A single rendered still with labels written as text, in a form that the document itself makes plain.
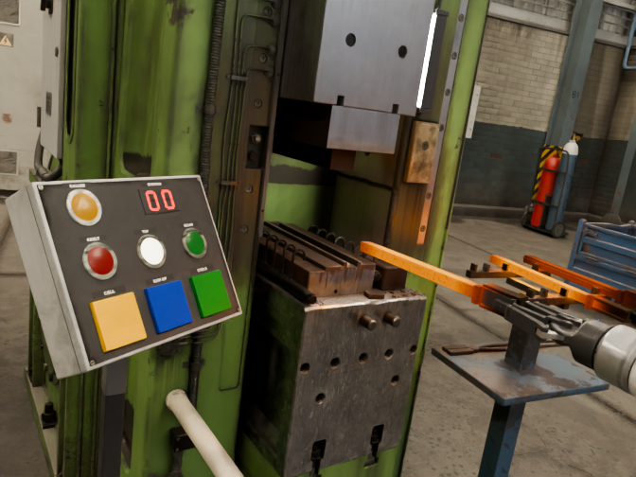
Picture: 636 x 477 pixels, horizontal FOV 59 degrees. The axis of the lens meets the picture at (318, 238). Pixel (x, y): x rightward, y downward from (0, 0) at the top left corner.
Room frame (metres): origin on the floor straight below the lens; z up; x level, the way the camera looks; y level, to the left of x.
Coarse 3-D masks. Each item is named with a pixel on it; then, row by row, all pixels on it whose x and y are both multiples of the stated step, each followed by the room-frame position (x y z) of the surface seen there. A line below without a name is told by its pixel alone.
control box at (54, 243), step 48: (48, 192) 0.79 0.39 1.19; (96, 192) 0.86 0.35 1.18; (144, 192) 0.93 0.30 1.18; (192, 192) 1.03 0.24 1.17; (48, 240) 0.76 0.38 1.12; (96, 240) 0.82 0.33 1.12; (48, 288) 0.75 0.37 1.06; (96, 288) 0.78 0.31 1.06; (144, 288) 0.85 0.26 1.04; (48, 336) 0.75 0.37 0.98; (96, 336) 0.74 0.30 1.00
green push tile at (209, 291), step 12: (192, 276) 0.93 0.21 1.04; (204, 276) 0.95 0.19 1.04; (216, 276) 0.98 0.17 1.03; (192, 288) 0.93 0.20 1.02; (204, 288) 0.94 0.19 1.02; (216, 288) 0.96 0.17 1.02; (204, 300) 0.93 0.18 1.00; (216, 300) 0.95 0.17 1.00; (228, 300) 0.97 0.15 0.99; (204, 312) 0.92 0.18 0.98; (216, 312) 0.94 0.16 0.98
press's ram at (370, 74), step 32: (320, 0) 1.25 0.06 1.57; (352, 0) 1.27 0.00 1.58; (384, 0) 1.32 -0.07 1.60; (416, 0) 1.37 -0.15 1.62; (288, 32) 1.35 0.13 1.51; (320, 32) 1.24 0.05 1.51; (352, 32) 1.28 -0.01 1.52; (384, 32) 1.33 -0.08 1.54; (416, 32) 1.38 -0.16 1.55; (288, 64) 1.34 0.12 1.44; (320, 64) 1.24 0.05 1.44; (352, 64) 1.29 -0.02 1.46; (384, 64) 1.34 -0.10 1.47; (416, 64) 1.39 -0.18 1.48; (288, 96) 1.33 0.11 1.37; (320, 96) 1.24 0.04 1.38; (352, 96) 1.29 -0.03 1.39; (384, 96) 1.35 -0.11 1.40; (416, 96) 1.40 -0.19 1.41
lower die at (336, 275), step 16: (272, 224) 1.63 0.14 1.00; (288, 224) 1.70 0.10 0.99; (272, 240) 1.51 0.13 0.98; (288, 240) 1.50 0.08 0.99; (304, 240) 1.48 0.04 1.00; (320, 240) 1.54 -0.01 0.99; (272, 256) 1.41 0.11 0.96; (288, 256) 1.37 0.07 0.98; (320, 256) 1.38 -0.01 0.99; (336, 256) 1.36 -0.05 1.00; (352, 256) 1.41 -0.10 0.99; (288, 272) 1.34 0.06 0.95; (304, 272) 1.28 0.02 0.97; (320, 272) 1.28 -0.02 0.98; (336, 272) 1.31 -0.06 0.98; (352, 272) 1.34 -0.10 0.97; (368, 272) 1.37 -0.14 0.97; (320, 288) 1.29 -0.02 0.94; (336, 288) 1.31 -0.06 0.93; (352, 288) 1.34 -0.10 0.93; (368, 288) 1.37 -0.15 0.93
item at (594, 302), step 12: (516, 264) 1.58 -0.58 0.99; (528, 276) 1.52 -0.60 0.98; (540, 276) 1.48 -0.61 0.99; (552, 288) 1.44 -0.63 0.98; (576, 300) 1.37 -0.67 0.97; (588, 300) 1.33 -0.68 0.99; (600, 300) 1.31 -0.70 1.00; (600, 312) 1.30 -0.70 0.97; (612, 312) 1.28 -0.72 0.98; (624, 312) 1.25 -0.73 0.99
